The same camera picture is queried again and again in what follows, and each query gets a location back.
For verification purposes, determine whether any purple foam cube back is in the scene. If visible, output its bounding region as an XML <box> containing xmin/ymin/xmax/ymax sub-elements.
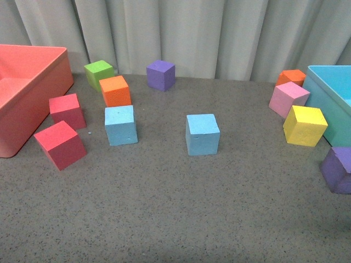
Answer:
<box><xmin>146</xmin><ymin>60</ymin><xmax>176</xmax><ymax>92</ymax></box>

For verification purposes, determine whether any pink foam cube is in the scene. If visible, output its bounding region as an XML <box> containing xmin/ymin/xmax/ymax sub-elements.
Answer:
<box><xmin>268</xmin><ymin>82</ymin><xmax>310</xmax><ymax>118</ymax></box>

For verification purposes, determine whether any light blue cube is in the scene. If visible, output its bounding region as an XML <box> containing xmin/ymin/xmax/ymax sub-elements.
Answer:
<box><xmin>105</xmin><ymin>105</ymin><xmax>138</xmax><ymax>146</ymax></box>
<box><xmin>185</xmin><ymin>114</ymin><xmax>220</xmax><ymax>156</ymax></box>

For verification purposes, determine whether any yellow foam cube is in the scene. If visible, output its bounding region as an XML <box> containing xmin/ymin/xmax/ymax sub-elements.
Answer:
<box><xmin>283</xmin><ymin>105</ymin><xmax>328</xmax><ymax>147</ymax></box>

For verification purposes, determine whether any red foam cube front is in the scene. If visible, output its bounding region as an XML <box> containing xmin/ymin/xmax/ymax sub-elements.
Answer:
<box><xmin>34</xmin><ymin>121</ymin><xmax>87</xmax><ymax>170</ymax></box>

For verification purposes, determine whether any orange foam cube left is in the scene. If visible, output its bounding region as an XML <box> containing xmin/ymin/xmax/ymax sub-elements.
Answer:
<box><xmin>99</xmin><ymin>76</ymin><xmax>132</xmax><ymax>107</ymax></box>

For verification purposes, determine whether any white pleated curtain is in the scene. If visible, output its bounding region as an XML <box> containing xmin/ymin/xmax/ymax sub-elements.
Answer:
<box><xmin>1</xmin><ymin>1</ymin><xmax>350</xmax><ymax>82</ymax></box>

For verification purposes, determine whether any red foam cube rear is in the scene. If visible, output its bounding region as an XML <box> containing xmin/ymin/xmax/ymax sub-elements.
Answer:
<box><xmin>49</xmin><ymin>93</ymin><xmax>87</xmax><ymax>130</ymax></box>

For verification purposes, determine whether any orange foam cube right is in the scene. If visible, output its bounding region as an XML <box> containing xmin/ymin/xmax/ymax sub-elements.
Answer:
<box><xmin>275</xmin><ymin>69</ymin><xmax>306</xmax><ymax>87</ymax></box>

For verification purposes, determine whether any orange foam cube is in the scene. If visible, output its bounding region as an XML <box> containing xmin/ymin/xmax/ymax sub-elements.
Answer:
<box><xmin>99</xmin><ymin>76</ymin><xmax>132</xmax><ymax>107</ymax></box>
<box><xmin>275</xmin><ymin>69</ymin><xmax>306</xmax><ymax>87</ymax></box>

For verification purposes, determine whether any red foam cube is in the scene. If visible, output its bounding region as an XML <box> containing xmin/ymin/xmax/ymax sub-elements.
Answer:
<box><xmin>49</xmin><ymin>93</ymin><xmax>87</xmax><ymax>130</ymax></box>
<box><xmin>34</xmin><ymin>121</ymin><xmax>87</xmax><ymax>170</ymax></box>

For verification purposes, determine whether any purple foam cube front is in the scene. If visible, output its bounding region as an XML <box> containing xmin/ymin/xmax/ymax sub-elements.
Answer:
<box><xmin>320</xmin><ymin>147</ymin><xmax>350</xmax><ymax>195</ymax></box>

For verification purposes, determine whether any light blue plastic bin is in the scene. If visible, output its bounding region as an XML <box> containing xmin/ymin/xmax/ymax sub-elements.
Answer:
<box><xmin>303</xmin><ymin>65</ymin><xmax>350</xmax><ymax>147</ymax></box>

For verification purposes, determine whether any coral plastic bin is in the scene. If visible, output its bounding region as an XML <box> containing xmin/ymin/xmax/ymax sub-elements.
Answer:
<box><xmin>1</xmin><ymin>44</ymin><xmax>73</xmax><ymax>158</ymax></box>

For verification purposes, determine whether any green foam cube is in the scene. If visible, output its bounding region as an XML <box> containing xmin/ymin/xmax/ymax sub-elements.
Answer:
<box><xmin>84</xmin><ymin>60</ymin><xmax>115</xmax><ymax>92</ymax></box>

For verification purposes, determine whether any purple foam cube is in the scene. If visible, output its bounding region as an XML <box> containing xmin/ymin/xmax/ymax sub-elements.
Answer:
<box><xmin>320</xmin><ymin>147</ymin><xmax>350</xmax><ymax>195</ymax></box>
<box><xmin>146</xmin><ymin>60</ymin><xmax>176</xmax><ymax>92</ymax></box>

